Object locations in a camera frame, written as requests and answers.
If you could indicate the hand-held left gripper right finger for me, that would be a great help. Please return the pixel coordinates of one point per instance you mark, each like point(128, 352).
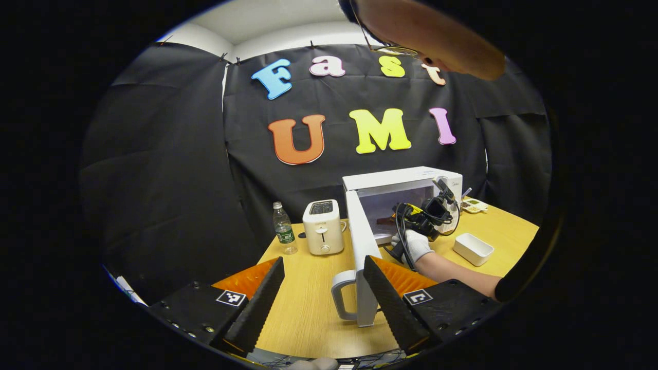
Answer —
point(393, 308)

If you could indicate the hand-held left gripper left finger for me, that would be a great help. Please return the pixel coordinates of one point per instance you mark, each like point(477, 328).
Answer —
point(259, 306)

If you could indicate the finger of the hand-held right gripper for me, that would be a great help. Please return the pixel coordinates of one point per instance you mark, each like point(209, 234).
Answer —
point(410, 213)

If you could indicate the white microwave oven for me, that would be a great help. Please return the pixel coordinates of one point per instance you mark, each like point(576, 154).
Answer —
point(401, 177)

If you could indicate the white divided snack plate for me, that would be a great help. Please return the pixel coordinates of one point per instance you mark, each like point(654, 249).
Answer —
point(475, 205)

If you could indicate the white rectangular tray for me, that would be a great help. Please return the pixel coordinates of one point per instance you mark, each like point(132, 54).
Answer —
point(473, 246)

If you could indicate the clear plastic water bottle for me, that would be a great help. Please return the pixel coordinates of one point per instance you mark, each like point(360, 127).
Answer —
point(284, 234)

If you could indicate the white toaster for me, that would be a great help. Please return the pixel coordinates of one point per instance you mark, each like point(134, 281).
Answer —
point(324, 231)

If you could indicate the black backdrop cloth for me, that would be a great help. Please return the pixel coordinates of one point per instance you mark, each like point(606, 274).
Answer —
point(169, 169)

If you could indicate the person's eyeglasses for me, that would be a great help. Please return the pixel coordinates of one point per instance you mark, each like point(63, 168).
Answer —
point(396, 50)

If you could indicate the person's head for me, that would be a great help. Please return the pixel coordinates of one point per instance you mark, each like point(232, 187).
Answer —
point(437, 36)

